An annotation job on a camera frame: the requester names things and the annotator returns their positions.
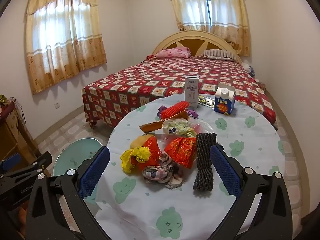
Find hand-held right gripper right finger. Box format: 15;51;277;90
209;144;293;240

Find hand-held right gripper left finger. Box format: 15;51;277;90
25;145;112;240

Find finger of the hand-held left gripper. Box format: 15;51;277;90
0;152;23;172
0;152;52;180

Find black foam net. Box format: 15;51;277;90
192;132;218;192

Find mint green waste bin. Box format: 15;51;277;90
52;137;108;178

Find yellow plastic bag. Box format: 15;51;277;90
120;146;151;174

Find red foil wrapper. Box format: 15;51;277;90
164;137;198;169
135;137;163;172

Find yellow sponge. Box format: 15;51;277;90
131;134;155;149

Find purple foil wrapper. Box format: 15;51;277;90
157;106;199;118

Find printed cloth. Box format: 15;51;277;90
142;152;184;189

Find orange white snack wrapper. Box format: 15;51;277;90
139;111;189;133

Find red foam fruit net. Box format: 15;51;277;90
160;101;188;120

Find wooden cabinet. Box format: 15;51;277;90
0;100;42;178

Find blue milk carton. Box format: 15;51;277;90
214;86;237;116

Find silver foil snack packet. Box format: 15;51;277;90
197;95;216;107

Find tall white carton box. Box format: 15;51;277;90
184;76;200;109

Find white blue plastic bag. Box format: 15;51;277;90
244;64;257;77

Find red checked bedsheet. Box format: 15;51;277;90
81;55;278;130

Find striped pillow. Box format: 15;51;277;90
202;49;239;62

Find wide beige curtain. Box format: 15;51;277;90
25;0;108;95

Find pink floral pillow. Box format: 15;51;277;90
147;47;192;59

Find cream wooden bed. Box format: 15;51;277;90
81;30;278;130

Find window frame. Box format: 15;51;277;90
204;0;213;27

